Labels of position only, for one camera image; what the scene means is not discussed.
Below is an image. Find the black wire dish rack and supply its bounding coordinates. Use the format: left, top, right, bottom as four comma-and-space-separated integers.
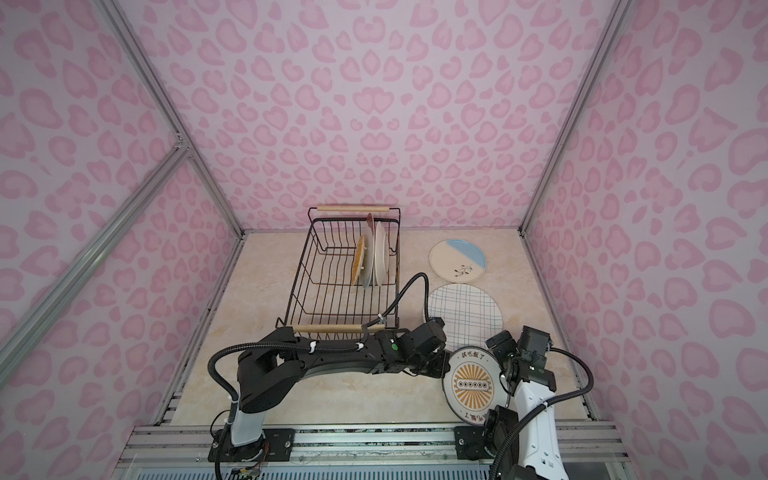
276, 205, 401, 340

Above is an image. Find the star patterned plate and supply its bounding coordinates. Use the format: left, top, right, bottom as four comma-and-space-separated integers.
374, 222, 389, 286

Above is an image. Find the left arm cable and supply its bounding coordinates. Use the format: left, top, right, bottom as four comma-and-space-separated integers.
207, 272, 431, 480

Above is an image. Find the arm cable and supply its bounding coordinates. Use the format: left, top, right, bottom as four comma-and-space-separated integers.
207, 272, 431, 480
488, 346, 595, 480

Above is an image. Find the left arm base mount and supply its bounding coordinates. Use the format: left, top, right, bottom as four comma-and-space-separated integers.
208, 428, 295, 463

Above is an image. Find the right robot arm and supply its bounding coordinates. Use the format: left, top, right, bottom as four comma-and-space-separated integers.
484, 326, 568, 479

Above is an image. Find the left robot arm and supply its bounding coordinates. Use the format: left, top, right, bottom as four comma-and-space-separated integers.
208, 317, 450, 448

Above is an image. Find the orange sunburst plate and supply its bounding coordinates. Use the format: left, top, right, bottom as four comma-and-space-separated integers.
442, 346, 508, 426

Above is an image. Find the aluminium frame strut right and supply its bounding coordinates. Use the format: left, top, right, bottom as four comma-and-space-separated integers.
518, 0, 637, 238

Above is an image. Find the aluminium frame strut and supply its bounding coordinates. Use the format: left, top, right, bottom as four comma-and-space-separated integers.
518, 0, 637, 238
1, 1, 245, 385

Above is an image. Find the orange woven plate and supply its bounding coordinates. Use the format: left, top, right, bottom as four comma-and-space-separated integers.
351, 237, 365, 286

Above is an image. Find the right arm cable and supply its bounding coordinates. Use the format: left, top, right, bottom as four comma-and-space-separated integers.
488, 346, 595, 480

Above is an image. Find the white plaid plate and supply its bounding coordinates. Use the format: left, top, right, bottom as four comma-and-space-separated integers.
428, 284, 503, 351

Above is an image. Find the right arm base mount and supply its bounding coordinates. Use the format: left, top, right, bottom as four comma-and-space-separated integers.
453, 425, 493, 461

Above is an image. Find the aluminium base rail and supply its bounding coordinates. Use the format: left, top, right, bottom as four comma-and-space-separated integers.
111, 391, 637, 479

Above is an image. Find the large pink blue plate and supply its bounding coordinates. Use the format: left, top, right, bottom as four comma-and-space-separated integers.
360, 213, 375, 287

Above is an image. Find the cream blue plate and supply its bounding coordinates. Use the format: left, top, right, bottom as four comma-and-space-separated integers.
428, 239, 487, 283

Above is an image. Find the aluminium frame strut left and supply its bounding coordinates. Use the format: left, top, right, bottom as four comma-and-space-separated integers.
1, 1, 245, 385

